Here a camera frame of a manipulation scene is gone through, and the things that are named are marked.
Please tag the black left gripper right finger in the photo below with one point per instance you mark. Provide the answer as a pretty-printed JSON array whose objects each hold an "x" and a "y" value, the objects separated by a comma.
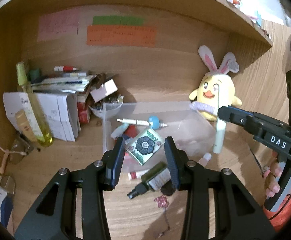
[{"x": 237, "y": 116}]

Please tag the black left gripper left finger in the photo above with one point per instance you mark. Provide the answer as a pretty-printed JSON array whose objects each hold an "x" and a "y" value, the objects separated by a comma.
[{"x": 52, "y": 215}]

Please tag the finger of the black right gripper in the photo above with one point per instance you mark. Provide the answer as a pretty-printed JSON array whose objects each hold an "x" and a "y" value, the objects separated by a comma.
[{"x": 237, "y": 214}]

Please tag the pale green tube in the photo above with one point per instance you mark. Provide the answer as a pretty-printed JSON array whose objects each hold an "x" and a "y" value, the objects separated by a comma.
[{"x": 219, "y": 136}]

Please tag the dark purple small bottle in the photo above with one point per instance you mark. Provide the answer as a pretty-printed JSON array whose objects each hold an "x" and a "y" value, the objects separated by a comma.
[{"x": 168, "y": 189}]

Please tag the blue cap white pen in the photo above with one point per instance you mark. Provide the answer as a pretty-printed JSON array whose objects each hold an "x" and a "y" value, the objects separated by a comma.
[{"x": 153, "y": 122}]

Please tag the dark green spray bottle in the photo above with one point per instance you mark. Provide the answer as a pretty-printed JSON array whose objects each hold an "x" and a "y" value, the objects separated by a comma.
[{"x": 152, "y": 180}]

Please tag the floral square tin box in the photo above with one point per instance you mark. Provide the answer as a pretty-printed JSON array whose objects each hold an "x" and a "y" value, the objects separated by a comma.
[{"x": 144, "y": 145}]

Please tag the white cream tube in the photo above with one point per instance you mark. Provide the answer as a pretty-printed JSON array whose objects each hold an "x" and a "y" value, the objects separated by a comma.
[{"x": 205, "y": 159}]

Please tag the person's right hand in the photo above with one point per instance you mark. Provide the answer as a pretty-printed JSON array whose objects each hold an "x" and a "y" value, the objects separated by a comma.
[{"x": 271, "y": 184}]

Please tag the yellow chick bunny plush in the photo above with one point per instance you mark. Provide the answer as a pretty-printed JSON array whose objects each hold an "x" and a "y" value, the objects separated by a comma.
[{"x": 216, "y": 88}]

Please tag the blue white box at left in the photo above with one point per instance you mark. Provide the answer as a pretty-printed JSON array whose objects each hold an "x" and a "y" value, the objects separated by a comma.
[{"x": 6, "y": 206}]

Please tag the eyeglasses on desk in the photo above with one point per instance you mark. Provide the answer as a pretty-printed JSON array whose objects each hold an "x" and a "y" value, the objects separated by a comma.
[{"x": 21, "y": 147}]

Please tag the clear plastic storage bin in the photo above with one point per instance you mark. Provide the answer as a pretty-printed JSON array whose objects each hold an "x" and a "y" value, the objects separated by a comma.
[{"x": 190, "y": 131}]

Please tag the red white lip balm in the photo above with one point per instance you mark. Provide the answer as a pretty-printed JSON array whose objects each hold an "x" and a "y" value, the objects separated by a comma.
[{"x": 136, "y": 174}]

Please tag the beige cosmetic tube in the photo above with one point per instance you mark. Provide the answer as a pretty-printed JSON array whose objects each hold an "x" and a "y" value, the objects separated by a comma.
[{"x": 24, "y": 126}]

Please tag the red box in bin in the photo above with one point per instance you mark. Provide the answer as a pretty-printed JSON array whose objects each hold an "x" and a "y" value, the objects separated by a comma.
[{"x": 130, "y": 133}]

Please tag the white paper boxes stack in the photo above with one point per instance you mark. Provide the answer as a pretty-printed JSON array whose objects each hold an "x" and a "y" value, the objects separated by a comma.
[{"x": 60, "y": 112}]

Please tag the light blue tube in bin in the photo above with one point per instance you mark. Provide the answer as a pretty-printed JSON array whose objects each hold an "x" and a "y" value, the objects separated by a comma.
[{"x": 119, "y": 130}]

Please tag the red book stack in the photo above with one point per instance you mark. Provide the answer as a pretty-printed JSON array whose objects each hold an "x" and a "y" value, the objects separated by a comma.
[{"x": 84, "y": 112}]

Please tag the yellow green spray bottle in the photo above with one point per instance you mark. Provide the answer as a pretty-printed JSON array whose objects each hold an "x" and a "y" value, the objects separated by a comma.
[{"x": 32, "y": 108}]

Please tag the white ceramic bowl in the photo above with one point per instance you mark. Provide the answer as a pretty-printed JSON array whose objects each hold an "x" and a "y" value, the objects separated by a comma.
[{"x": 108, "y": 107}]

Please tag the orange paper note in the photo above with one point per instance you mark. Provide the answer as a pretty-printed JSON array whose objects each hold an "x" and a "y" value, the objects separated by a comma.
[{"x": 121, "y": 35}]

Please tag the small white cardboard box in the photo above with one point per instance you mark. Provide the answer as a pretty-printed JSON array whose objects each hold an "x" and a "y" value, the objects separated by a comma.
[{"x": 106, "y": 89}]

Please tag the stack of papers magazines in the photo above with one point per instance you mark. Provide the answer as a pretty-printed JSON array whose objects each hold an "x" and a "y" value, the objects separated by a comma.
[{"x": 64, "y": 84}]

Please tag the green paper note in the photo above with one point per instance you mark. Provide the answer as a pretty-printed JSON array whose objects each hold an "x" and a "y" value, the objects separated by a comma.
[{"x": 118, "y": 20}]

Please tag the red white marker pen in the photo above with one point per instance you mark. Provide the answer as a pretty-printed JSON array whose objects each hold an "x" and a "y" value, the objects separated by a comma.
[{"x": 65, "y": 69}]

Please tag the pink paper note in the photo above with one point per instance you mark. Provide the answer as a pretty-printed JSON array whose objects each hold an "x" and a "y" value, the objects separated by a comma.
[{"x": 58, "y": 24}]

